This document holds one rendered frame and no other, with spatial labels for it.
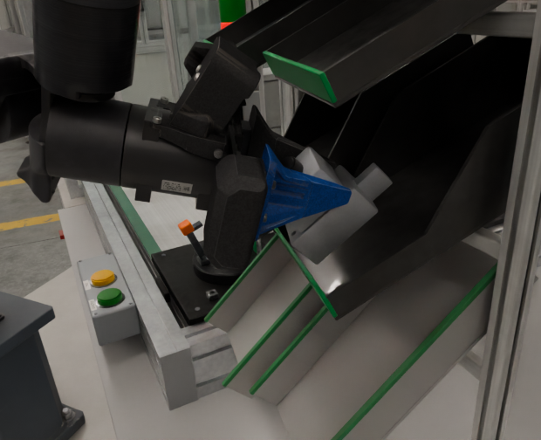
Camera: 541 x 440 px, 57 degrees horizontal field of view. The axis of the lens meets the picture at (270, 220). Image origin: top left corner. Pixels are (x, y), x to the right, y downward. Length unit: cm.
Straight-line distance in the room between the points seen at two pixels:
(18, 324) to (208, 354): 26
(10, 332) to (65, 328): 35
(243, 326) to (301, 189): 37
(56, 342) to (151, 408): 27
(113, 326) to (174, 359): 16
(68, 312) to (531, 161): 89
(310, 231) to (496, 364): 19
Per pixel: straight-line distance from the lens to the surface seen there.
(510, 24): 38
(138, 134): 33
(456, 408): 80
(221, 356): 78
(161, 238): 115
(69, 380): 91
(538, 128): 37
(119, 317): 86
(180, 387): 78
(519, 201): 39
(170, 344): 77
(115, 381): 88
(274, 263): 66
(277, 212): 34
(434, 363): 46
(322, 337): 56
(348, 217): 37
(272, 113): 202
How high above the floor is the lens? 142
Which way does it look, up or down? 25 degrees down
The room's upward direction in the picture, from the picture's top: 4 degrees counter-clockwise
